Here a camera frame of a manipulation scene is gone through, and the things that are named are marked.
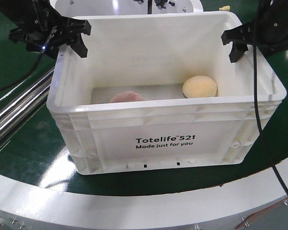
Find small yellow knob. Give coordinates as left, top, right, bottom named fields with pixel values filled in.
left=219, top=5, right=230, bottom=11

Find white round centre hub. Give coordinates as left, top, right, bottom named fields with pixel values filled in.
left=50, top=0, right=204, bottom=17

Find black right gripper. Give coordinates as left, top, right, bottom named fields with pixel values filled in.
left=221, top=0, right=288, bottom=63

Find chrome roller bars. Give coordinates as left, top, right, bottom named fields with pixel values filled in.
left=0, top=68, right=54, bottom=149

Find white curved table rim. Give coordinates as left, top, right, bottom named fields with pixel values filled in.
left=0, top=169, right=288, bottom=230

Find white plastic tote box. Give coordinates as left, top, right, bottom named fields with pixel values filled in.
left=46, top=11, right=287, bottom=175

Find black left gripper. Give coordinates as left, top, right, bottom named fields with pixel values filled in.
left=0, top=0, right=91, bottom=59

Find black cable right side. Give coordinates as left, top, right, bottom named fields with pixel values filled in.
left=252, top=0, right=288, bottom=211

